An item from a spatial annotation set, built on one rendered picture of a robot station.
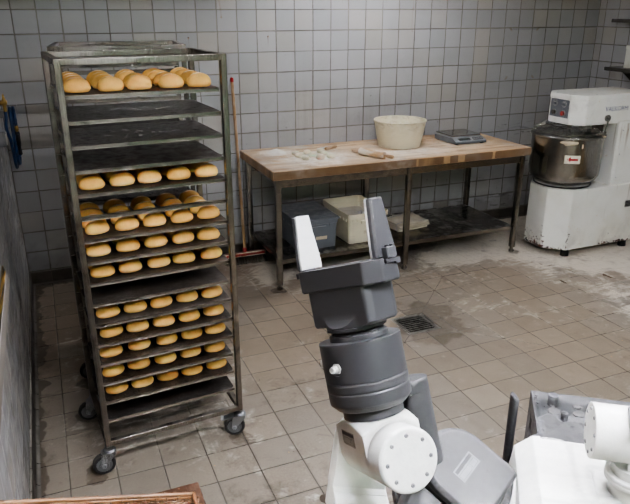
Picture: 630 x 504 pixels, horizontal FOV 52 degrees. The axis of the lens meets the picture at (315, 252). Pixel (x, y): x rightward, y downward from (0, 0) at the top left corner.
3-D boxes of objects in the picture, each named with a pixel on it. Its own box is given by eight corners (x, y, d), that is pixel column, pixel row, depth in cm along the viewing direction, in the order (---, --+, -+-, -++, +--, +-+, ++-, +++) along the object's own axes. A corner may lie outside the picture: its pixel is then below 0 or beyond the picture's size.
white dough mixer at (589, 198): (549, 262, 527) (572, 98, 480) (503, 240, 577) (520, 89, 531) (633, 247, 560) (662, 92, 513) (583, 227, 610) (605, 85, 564)
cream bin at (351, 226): (348, 245, 498) (348, 215, 490) (321, 226, 541) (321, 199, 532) (388, 239, 512) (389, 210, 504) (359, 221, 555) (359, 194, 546)
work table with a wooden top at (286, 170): (275, 293, 471) (273, 172, 439) (244, 256, 540) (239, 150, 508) (519, 252, 550) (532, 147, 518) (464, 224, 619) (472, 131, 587)
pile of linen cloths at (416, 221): (398, 233, 525) (399, 224, 522) (380, 224, 546) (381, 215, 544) (431, 227, 540) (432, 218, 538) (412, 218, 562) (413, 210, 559)
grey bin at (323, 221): (296, 252, 483) (295, 222, 475) (274, 232, 526) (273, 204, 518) (339, 246, 496) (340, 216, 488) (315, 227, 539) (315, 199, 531)
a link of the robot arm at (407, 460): (313, 378, 71) (332, 478, 71) (353, 390, 61) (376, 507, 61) (401, 354, 76) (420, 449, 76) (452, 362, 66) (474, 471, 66)
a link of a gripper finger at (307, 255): (291, 217, 71) (302, 272, 71) (312, 214, 74) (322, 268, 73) (282, 219, 72) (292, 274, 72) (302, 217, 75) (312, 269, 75)
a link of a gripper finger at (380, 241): (379, 197, 66) (390, 256, 66) (359, 199, 64) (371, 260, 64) (391, 194, 65) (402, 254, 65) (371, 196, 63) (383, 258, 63)
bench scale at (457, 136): (455, 145, 524) (456, 137, 521) (434, 138, 551) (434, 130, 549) (486, 143, 535) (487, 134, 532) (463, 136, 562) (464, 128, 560)
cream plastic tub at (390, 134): (388, 152, 499) (389, 125, 492) (363, 142, 536) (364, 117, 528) (435, 148, 515) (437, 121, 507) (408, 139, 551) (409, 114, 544)
